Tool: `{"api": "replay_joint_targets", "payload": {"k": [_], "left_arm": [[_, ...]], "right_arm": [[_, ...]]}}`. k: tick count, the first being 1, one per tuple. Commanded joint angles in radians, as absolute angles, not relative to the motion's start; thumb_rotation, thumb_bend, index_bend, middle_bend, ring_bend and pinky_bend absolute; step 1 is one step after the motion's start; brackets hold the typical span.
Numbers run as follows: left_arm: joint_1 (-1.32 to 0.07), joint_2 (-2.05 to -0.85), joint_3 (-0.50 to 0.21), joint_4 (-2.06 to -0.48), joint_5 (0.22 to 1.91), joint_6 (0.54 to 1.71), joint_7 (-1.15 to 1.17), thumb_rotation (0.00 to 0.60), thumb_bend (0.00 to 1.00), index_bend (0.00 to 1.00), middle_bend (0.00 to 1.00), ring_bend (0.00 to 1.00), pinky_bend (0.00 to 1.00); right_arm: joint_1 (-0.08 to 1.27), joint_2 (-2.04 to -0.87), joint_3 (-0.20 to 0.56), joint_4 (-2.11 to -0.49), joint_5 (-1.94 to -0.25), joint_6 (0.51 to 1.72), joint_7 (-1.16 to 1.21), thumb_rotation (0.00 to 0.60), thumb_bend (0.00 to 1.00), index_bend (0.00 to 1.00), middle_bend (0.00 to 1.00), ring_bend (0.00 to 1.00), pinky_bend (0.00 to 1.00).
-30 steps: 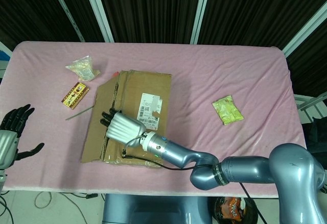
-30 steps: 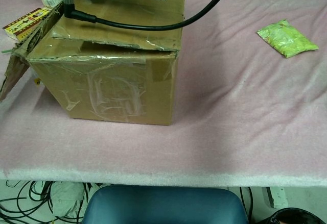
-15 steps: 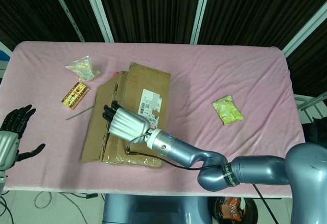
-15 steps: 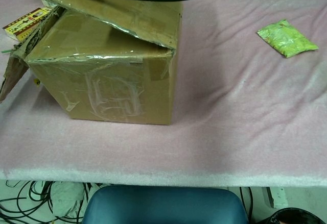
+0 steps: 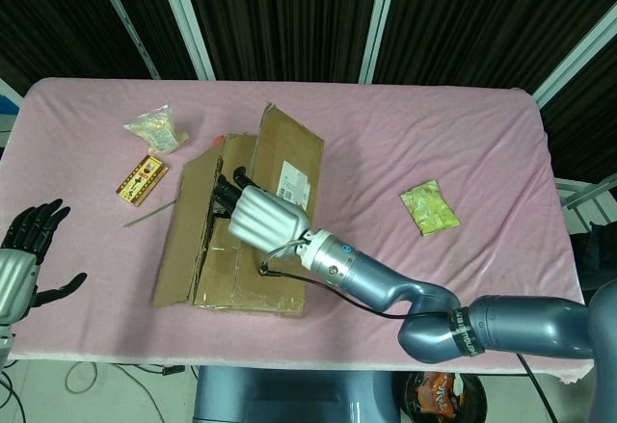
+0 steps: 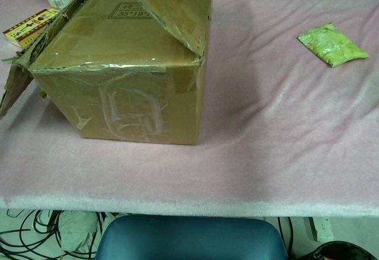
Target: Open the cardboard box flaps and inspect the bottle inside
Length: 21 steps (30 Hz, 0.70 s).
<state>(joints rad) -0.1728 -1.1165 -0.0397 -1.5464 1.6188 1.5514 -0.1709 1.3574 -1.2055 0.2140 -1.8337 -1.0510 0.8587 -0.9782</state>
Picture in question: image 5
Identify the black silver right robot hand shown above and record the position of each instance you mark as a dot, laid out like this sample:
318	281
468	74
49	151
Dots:
265	220

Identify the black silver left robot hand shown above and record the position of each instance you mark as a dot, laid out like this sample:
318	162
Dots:
19	278

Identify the brown cardboard shipping box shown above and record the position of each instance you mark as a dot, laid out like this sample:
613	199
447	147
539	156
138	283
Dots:
190	211

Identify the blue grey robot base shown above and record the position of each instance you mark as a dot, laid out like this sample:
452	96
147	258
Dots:
289	394

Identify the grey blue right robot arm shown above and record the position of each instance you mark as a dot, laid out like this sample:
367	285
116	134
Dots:
530	326

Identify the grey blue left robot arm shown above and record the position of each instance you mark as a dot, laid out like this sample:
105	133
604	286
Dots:
5	346

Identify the artificial red tulip flower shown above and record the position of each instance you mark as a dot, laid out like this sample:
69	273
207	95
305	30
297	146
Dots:
218	141

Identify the thin green stick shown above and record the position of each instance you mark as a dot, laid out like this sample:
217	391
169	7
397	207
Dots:
147	215

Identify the yellow red small carton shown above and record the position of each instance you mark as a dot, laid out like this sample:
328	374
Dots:
142	181

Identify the clear bag of pale snacks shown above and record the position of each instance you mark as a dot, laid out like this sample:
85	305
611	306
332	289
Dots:
156	126

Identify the green yellow foil packet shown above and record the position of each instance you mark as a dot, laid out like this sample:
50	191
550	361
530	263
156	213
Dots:
429	206

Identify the pink foam table cover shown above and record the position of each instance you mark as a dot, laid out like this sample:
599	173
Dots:
410	129

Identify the blue white equipment case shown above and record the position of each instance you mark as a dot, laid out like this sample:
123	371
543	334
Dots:
6	105

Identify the dark ribbed partition panel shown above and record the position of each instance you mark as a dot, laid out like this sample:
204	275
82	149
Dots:
588	119
149	13
48	18
491	18
284	18

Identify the orange snack wrapper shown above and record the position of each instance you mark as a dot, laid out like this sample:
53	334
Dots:
436	389

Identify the white frame post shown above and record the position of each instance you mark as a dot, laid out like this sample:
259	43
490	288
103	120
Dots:
185	18
573	57
381	18
125	20

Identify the grey metal rack frame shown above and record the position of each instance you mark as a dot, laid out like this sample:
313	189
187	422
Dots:
588	192

